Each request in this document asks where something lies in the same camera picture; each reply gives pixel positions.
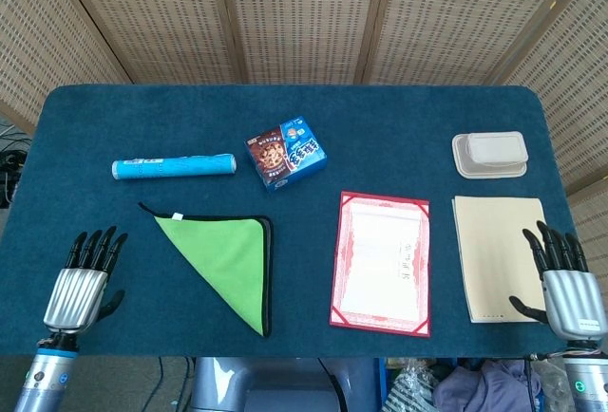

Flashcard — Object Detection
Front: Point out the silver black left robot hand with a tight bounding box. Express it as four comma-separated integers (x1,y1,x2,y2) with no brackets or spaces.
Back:
42,225,129,335

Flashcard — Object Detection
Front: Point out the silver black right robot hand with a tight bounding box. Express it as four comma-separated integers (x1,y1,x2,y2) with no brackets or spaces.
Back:
508,220,608,343

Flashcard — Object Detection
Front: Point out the grey green-backed cloth mat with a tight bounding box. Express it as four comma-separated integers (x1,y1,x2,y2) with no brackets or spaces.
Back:
137,201,276,339

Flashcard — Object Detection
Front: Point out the beige kraft paper envelope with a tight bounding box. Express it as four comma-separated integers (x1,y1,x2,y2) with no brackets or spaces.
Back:
451,195,550,325

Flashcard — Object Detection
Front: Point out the purple crumpled cloth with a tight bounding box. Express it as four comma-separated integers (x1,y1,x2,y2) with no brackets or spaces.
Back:
431,358,542,412

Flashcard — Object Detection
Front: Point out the blue cling film roll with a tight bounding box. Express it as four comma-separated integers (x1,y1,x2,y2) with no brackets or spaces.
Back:
111,153,238,183

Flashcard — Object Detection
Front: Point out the beige disposable lunch container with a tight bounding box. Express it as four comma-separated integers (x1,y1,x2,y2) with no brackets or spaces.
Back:
451,130,530,179

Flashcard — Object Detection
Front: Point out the striped plastic bag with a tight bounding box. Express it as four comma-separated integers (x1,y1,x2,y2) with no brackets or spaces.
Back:
387,364,441,412

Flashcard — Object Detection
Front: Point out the red certificate folder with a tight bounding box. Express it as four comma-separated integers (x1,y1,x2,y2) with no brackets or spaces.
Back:
329,190,432,338

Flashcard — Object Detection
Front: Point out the white certificate paper red border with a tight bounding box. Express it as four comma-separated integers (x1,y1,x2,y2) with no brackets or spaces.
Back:
331,196,430,328

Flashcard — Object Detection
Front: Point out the grey robot torso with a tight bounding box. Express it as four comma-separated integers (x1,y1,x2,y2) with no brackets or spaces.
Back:
189,357,384,412

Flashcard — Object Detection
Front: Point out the blue chocolate cookie box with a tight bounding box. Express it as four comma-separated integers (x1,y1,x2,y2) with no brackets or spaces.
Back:
244,115,328,194

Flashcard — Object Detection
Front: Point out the dark blue velvet tablecloth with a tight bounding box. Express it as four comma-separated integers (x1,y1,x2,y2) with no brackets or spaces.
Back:
0,83,585,359

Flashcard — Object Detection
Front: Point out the woven wooden folding screen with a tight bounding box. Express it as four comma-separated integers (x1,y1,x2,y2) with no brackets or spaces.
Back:
0,0,608,290

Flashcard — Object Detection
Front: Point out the black cable bundle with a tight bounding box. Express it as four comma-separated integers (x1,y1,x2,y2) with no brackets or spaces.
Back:
0,129,32,209

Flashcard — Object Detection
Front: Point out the black torso cable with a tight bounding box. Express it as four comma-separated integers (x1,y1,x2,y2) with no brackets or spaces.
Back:
317,358,346,397

